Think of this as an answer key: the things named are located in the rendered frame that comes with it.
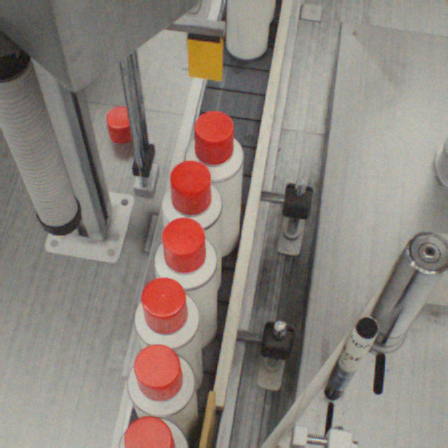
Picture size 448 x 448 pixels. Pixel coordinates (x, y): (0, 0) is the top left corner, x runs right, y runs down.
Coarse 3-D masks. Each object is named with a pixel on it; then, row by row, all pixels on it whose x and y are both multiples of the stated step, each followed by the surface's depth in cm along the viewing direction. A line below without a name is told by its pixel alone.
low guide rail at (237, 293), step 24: (288, 0) 91; (288, 24) 89; (264, 120) 82; (264, 144) 81; (264, 168) 79; (240, 264) 74; (240, 288) 73; (240, 312) 72; (216, 384) 68; (216, 408) 68
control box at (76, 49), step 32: (0, 0) 36; (32, 0) 33; (64, 0) 32; (96, 0) 34; (128, 0) 36; (160, 0) 37; (192, 0) 40; (32, 32) 36; (64, 32) 34; (96, 32) 35; (128, 32) 37; (64, 64) 36; (96, 64) 37
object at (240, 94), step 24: (240, 72) 90; (264, 72) 90; (216, 96) 88; (240, 96) 88; (264, 96) 88; (240, 120) 87; (240, 144) 85; (240, 216) 81; (240, 240) 79; (216, 336) 74; (216, 360) 73; (216, 432) 70
